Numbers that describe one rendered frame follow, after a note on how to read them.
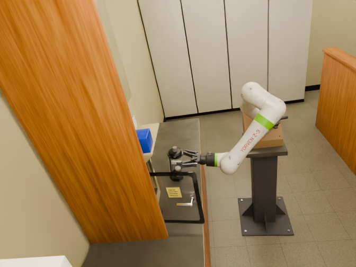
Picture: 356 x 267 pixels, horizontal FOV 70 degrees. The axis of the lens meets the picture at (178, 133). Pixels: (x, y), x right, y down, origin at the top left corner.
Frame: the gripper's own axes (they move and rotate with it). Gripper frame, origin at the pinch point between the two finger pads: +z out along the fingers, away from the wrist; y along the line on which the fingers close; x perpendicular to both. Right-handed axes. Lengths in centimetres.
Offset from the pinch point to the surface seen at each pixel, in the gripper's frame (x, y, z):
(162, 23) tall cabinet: -29, -274, 56
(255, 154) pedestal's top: 21, -33, -59
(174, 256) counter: 24, 56, -5
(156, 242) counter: 26, 48, 6
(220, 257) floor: 117, 2, -36
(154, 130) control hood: -29.8, 11.2, 9.7
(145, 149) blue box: -33.6, 33.0, 9.4
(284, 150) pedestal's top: 17, -34, -81
